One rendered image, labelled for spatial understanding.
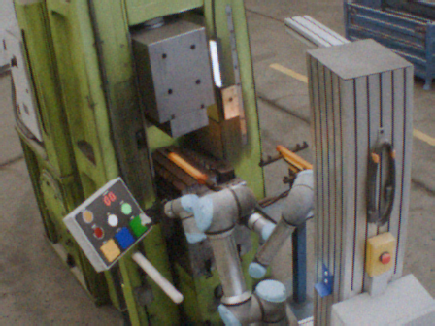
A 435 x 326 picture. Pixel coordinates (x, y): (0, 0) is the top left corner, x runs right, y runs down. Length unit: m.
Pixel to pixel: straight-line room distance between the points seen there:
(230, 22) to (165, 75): 0.50
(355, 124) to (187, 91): 1.39
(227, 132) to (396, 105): 1.74
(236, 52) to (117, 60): 0.66
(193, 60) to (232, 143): 0.65
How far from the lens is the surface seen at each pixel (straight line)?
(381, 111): 1.92
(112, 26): 3.02
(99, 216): 2.97
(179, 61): 3.06
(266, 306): 2.56
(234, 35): 3.37
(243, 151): 3.64
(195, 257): 3.49
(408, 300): 2.25
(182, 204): 2.77
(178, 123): 3.16
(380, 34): 6.89
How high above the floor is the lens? 2.75
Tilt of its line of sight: 32 degrees down
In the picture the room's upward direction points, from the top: 9 degrees counter-clockwise
